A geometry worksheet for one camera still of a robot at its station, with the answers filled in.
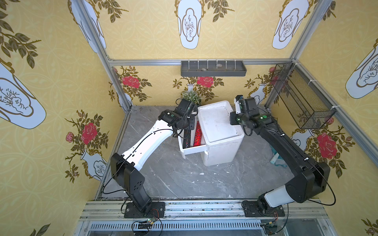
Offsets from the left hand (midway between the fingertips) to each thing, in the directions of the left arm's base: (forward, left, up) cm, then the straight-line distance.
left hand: (189, 123), depth 80 cm
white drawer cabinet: (-13, -17, +1) cm, 21 cm away
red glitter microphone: (-7, -4, -5) cm, 10 cm away
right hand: (+3, -22, +1) cm, 22 cm away
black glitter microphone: (-10, +1, -3) cm, 11 cm away
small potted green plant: (+28, -3, -6) cm, 29 cm away
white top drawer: (-14, -2, -5) cm, 15 cm away
